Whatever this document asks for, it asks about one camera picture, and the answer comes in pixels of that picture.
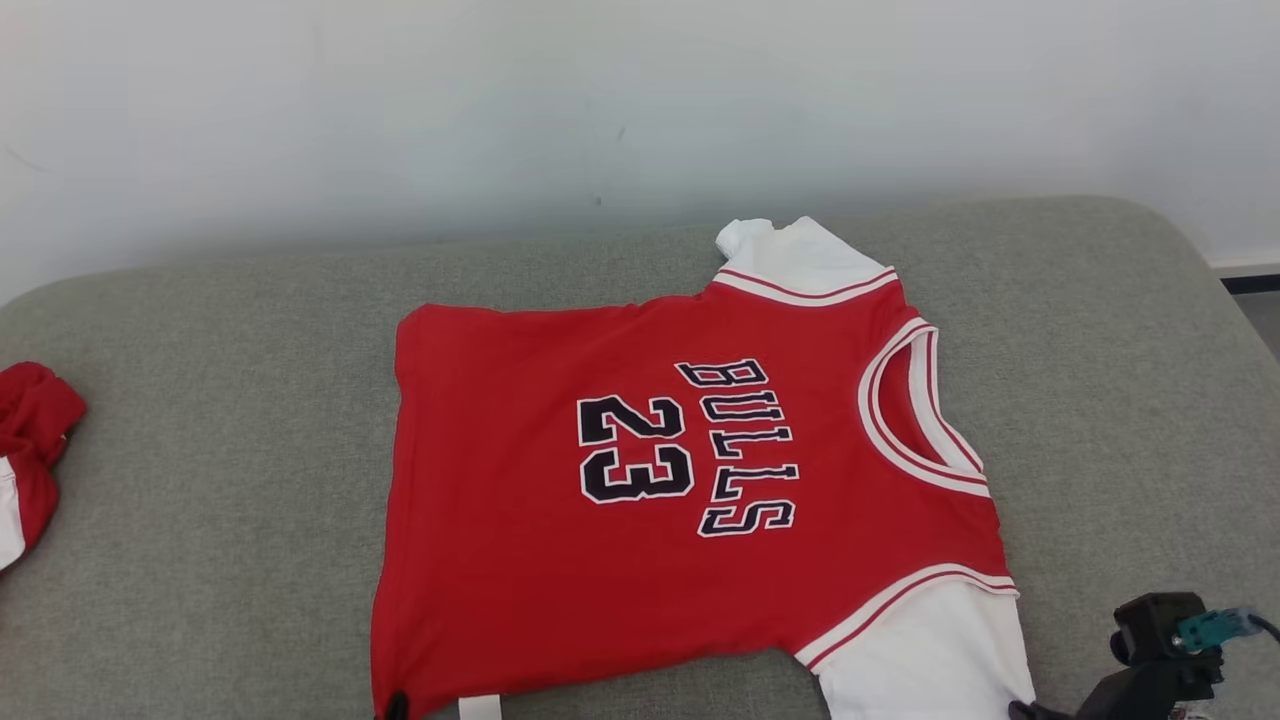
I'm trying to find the red Bulls 23 jersey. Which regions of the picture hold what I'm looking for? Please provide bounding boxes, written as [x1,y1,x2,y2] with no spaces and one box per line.
[370,215,1038,720]

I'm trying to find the red shorts white stripe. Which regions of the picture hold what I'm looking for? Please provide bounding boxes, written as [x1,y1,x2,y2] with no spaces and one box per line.
[0,362,88,573]

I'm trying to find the grey fabric sofa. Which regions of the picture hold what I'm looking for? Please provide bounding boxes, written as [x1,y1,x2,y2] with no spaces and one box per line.
[0,195,1280,720]

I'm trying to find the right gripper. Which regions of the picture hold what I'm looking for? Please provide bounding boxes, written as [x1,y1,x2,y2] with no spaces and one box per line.
[1008,655,1227,720]

